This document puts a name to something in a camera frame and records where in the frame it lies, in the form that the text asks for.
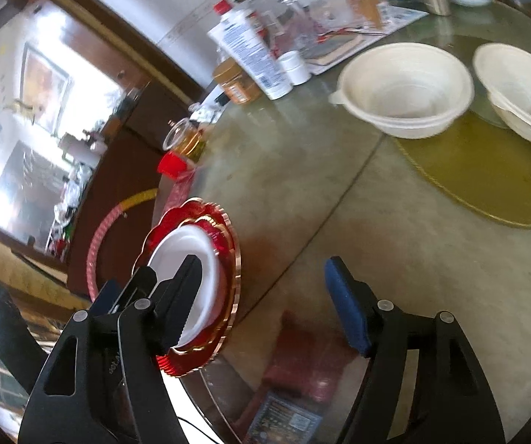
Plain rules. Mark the white liquor bottle red label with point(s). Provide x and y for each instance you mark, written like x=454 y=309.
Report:
x=222 y=7

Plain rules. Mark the small white jar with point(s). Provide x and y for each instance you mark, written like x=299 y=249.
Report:
x=295 y=68

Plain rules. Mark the blue printed box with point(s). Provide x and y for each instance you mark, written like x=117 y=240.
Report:
x=284 y=421

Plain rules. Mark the round gold table mat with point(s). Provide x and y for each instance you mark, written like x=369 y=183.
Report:
x=478 y=180

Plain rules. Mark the red bottle cap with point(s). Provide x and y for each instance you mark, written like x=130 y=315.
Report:
x=173 y=165

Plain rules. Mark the white squeeze tube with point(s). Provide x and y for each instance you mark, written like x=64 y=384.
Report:
x=251 y=53

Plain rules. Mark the book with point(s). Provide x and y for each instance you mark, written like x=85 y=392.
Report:
x=339 y=48

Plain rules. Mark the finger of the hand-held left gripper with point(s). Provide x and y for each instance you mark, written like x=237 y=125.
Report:
x=6 y=328
x=105 y=296

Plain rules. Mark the amber jar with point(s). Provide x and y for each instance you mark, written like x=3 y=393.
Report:
x=235 y=83

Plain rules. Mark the large red scalloped plate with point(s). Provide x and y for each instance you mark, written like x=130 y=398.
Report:
x=191 y=363

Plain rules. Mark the printed paper sheet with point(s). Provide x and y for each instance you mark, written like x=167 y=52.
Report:
x=404 y=16

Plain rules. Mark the dark wooden sideboard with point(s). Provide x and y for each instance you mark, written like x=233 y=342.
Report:
x=122 y=171

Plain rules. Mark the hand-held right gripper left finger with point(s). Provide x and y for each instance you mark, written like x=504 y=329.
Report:
x=179 y=305

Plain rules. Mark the clear glass pitcher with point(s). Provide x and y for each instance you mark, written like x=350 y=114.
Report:
x=293 y=23

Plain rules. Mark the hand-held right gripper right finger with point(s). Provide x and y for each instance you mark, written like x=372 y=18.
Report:
x=346 y=305

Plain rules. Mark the cream plastic bowl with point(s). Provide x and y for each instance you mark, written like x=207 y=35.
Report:
x=404 y=92
x=519 y=88

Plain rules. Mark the red box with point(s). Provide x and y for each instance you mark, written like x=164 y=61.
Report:
x=307 y=360

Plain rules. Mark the glass tea cup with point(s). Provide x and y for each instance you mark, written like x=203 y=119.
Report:
x=186 y=141

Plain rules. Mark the framed wall picture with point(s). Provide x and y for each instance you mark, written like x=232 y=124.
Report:
x=43 y=88

